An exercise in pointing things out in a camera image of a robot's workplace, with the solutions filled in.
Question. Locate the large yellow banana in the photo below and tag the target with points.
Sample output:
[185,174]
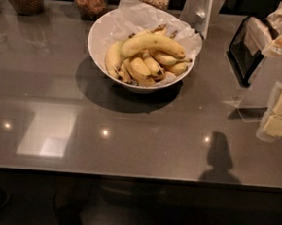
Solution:
[151,41]

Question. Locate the white ceramic bowl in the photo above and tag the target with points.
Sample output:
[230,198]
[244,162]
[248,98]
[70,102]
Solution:
[98,45]

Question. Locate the center small yellow banana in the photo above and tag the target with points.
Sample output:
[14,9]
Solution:
[155,69]

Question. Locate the lower right yellow banana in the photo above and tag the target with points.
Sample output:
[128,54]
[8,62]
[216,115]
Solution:
[177,69]

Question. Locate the white paper bowl liner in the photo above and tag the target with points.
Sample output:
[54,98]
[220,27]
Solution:
[132,16]

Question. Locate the middle front yellow banana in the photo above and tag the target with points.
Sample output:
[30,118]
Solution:
[141,72]

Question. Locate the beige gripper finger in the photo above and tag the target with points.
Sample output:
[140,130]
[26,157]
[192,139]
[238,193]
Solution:
[274,48]

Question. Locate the left yellow banana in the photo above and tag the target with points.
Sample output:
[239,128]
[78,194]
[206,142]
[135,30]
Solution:
[113,60]

